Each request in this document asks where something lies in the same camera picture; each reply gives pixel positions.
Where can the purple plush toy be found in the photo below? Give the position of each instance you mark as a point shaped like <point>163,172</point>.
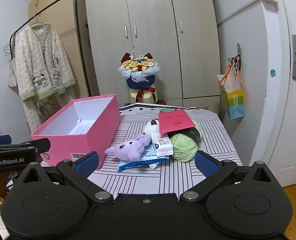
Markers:
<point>130,147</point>

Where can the grey wooden wardrobe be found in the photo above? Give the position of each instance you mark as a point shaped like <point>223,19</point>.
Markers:
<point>150,55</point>

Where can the white tissue packet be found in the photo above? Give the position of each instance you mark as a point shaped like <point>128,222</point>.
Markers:
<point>163,146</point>

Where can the colourful striped gift bag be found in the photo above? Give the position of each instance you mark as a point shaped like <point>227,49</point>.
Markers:
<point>234,102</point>

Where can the striped white bedsheet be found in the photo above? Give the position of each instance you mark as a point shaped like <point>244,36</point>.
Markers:
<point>143,180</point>

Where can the red envelope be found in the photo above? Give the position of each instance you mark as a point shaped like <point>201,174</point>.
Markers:
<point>175,121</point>

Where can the white and black plush toy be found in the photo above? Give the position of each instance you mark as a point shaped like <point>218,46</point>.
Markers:
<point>150,129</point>

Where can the blue and white packet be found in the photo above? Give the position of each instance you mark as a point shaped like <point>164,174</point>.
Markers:
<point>138,163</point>

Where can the green yarn skein dark label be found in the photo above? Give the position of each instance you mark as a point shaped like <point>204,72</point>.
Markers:
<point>183,148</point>

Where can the white tote bag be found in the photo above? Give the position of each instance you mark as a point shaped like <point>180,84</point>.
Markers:
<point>12,76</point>

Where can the white door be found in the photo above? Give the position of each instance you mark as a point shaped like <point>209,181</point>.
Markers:
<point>295,120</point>

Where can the pink strawberry plush toy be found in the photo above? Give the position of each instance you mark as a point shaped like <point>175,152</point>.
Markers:
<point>165,110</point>

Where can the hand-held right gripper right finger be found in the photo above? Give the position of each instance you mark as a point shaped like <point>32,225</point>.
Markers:
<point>205,165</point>

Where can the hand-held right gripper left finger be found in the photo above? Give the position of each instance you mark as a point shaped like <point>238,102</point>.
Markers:
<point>88,164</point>

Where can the flower bouquet blue wrap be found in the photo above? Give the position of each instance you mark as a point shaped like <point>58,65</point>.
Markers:
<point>138,76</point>

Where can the white fluffy robe green trim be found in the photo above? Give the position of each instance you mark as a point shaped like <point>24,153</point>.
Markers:
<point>43,62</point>

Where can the pink cardboard box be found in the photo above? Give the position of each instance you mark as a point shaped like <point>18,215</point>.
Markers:
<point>70,145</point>

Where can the white paper sheet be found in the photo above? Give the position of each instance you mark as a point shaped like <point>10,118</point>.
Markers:
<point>81,128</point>

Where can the teal round sticker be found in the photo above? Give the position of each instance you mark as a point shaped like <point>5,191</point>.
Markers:
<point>273,73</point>

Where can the beige wooden cabinet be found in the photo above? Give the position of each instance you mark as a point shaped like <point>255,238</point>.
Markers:
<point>63,17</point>

